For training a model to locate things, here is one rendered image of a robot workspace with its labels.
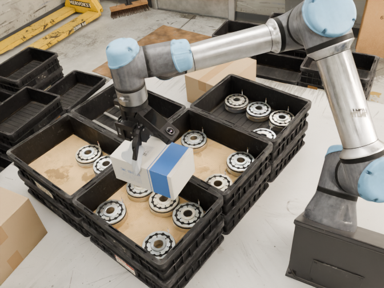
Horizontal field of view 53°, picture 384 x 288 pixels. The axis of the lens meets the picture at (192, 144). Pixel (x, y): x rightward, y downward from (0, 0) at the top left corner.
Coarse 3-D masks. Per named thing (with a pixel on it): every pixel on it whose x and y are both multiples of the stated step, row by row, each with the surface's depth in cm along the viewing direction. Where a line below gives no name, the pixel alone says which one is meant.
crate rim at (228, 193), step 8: (184, 112) 154; (192, 112) 154; (200, 112) 153; (176, 120) 151; (216, 120) 148; (232, 128) 144; (152, 136) 144; (248, 136) 141; (256, 136) 140; (272, 144) 136; (264, 152) 133; (256, 160) 130; (248, 168) 128; (192, 176) 127; (240, 176) 126; (248, 176) 128; (208, 184) 124; (232, 184) 123; (240, 184) 125; (224, 192) 121; (232, 192) 122
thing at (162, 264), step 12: (96, 180) 129; (192, 180) 126; (84, 192) 126; (216, 192) 121; (216, 204) 118; (96, 216) 118; (204, 216) 115; (108, 228) 114; (192, 228) 112; (120, 240) 113; (132, 240) 111; (180, 240) 109; (144, 252) 107; (156, 264) 104; (168, 264) 106
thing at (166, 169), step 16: (128, 144) 110; (144, 144) 110; (160, 144) 109; (176, 144) 109; (112, 160) 108; (144, 160) 105; (160, 160) 104; (176, 160) 104; (192, 160) 109; (128, 176) 109; (144, 176) 105; (160, 176) 101; (176, 176) 102; (160, 192) 106; (176, 192) 105
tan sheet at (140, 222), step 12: (120, 192) 138; (132, 204) 133; (144, 204) 133; (132, 216) 130; (144, 216) 129; (156, 216) 129; (120, 228) 126; (132, 228) 126; (144, 228) 126; (156, 228) 125; (168, 228) 125
